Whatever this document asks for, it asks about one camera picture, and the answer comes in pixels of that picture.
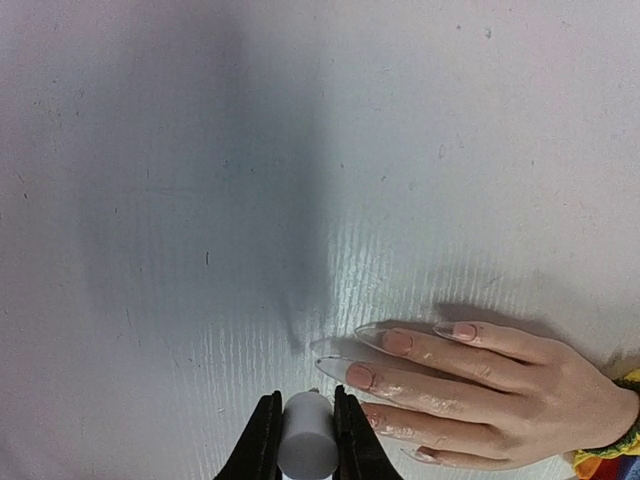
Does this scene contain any rainbow coloured sleeve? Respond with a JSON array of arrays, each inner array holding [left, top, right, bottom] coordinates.
[[569, 369, 639, 479]]

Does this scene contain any white nail polish cap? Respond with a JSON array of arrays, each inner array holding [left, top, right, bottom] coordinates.
[[277, 390, 339, 480]]

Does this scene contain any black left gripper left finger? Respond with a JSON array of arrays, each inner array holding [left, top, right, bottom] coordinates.
[[214, 391, 283, 480]]

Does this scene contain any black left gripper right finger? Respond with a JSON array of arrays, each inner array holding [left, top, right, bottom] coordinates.
[[333, 385, 403, 480]]

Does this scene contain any mannequin hand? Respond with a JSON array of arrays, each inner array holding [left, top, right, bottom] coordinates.
[[316, 321, 639, 471]]

